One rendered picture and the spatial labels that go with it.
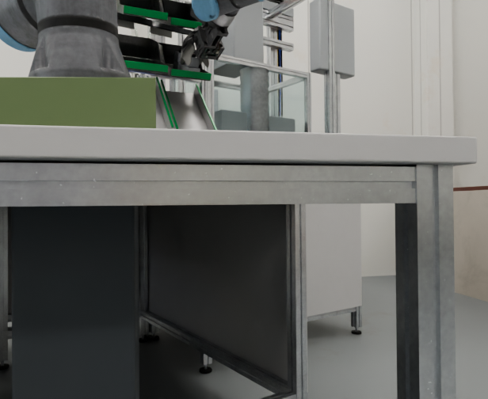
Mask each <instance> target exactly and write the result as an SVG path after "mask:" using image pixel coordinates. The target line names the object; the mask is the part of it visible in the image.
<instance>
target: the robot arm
mask: <svg viewBox="0 0 488 399"><path fill-rule="evenodd" d="M263 1H264V0H192V8H191V12H190V15H191V16H192V17H194V18H195V19H197V20H198V21H199V22H200V23H202V25H201V26H199V25H198V27H196V28H194V30H193V31H192V32H190V34H188V35H187V36H186V38H185V39H184V42H183V44H182V48H181V65H183V63H184V62H185V63H186V64H187V65H188V66H189V65H190V64H191V62H192V54H193V52H195V53H196V57H197V58H199V59H200V62H199V65H200V64H201V63H204V65H205V66H206V67H207V68H208V67H209V59H214V60H218V59H219V57H220V56H221V54H222V53H223V51H224V49H225V48H224V46H223V42H222V38H223V36H225V37H227V36H228V34H229V32H228V31H227V28H228V27H229V26H230V25H231V23H232V21H233V20H234V18H235V16H236V15H237V13H238V12H239V10H240V9H241V8H243V7H245V6H249V5H252V4H254V3H257V2H263ZM0 40H2V41H3V42H4V43H5V44H7V45H9V46H11V47H12V48H14V49H17V50H19V51H25V52H35V55H34V57H33V61H32V65H31V68H30V71H29V76H28V77H87V78H130V77H131V76H130V74H129V72H128V68H127V66H126V63H125V61H124V57H123V56H122V53H121V51H120V47H119V39H118V23H117V8H116V0H0ZM194 43H195V45H196V51H195V45H194Z"/></svg>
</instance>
